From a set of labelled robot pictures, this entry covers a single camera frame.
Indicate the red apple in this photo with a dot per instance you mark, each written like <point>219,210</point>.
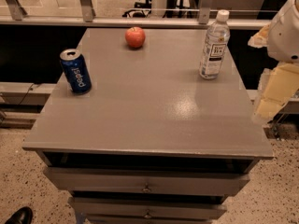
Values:
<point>135,37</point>

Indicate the lower grey drawer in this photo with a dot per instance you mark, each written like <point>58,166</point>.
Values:
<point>146,209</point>

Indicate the clear plastic water bottle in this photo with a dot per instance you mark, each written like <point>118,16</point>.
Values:
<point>217,37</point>

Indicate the blue pepsi can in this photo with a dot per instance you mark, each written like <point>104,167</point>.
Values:
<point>75,70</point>

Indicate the upper grey drawer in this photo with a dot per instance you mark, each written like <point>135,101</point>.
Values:
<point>147,182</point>

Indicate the black leather shoe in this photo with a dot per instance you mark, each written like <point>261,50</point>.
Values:
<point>22,216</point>

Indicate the metal railing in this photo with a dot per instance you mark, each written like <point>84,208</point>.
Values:
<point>101,13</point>

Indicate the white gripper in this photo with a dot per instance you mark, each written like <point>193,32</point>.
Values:
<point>285,36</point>

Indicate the grey drawer cabinet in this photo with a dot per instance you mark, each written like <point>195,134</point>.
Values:
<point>149,110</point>

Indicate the grey drawer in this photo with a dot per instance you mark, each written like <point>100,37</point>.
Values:
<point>147,182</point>
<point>146,209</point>

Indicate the black office chair base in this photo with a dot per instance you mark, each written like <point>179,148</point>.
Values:
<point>140,3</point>

